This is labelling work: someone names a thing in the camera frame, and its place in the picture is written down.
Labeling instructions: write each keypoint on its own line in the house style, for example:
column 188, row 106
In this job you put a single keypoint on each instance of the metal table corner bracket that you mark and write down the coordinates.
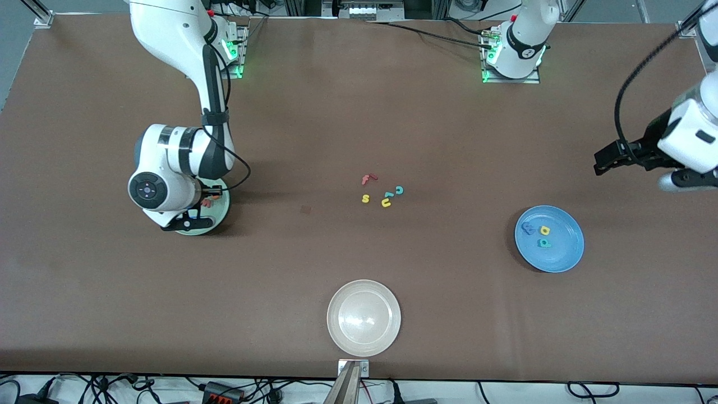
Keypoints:
column 685, row 29

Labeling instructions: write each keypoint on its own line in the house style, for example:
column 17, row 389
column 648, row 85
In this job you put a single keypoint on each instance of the teal foam letter p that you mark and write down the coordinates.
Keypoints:
column 544, row 243

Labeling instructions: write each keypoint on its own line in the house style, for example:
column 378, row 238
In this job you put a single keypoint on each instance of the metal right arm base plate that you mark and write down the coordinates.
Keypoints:
column 238, row 56

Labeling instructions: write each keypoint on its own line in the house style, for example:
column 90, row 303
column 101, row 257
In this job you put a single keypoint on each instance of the white connector block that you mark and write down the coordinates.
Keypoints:
column 370, row 11

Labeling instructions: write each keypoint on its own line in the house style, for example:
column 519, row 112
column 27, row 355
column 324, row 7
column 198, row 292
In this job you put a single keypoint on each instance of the black and red power strip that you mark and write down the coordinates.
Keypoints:
column 221, row 391

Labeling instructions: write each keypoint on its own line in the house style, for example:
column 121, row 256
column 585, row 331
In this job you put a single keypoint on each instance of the cream white plate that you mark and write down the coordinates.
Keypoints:
column 363, row 318

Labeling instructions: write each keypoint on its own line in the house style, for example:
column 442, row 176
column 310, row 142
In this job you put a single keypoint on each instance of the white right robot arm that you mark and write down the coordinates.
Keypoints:
column 174, row 33

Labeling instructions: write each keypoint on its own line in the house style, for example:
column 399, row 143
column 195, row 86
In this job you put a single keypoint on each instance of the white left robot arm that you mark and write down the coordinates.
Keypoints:
column 693, row 134

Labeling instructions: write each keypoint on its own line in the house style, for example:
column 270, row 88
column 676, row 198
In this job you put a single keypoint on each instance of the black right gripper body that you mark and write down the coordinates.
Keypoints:
column 208, row 196

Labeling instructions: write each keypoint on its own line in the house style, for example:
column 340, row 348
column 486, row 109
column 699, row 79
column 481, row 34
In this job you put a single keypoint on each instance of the blue foam letter m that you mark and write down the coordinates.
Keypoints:
column 528, row 228

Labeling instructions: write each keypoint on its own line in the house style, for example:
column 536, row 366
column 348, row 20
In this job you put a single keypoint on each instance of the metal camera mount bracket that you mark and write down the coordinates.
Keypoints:
column 364, row 367

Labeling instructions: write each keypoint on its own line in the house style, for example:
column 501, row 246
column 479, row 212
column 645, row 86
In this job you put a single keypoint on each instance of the red foam letter f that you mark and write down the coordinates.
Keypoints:
column 366, row 179

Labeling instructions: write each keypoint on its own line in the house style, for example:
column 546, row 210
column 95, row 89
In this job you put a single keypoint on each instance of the aluminium frame post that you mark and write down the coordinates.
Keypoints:
column 40, row 14

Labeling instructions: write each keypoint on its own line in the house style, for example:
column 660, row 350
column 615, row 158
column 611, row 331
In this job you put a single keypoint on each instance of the pale green plate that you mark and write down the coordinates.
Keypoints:
column 221, row 216

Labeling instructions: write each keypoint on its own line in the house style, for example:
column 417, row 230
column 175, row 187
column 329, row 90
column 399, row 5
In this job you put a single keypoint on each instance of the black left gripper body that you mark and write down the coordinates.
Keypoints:
column 652, row 136

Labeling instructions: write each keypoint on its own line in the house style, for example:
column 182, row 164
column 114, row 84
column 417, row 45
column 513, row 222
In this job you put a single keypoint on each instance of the metal camera mount bar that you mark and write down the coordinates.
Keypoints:
column 345, row 390

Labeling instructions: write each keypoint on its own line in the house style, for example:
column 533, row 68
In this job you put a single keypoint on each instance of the blue plate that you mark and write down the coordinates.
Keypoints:
column 564, row 247

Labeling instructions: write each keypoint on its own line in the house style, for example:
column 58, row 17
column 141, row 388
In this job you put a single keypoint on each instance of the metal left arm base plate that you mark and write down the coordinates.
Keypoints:
column 527, row 80

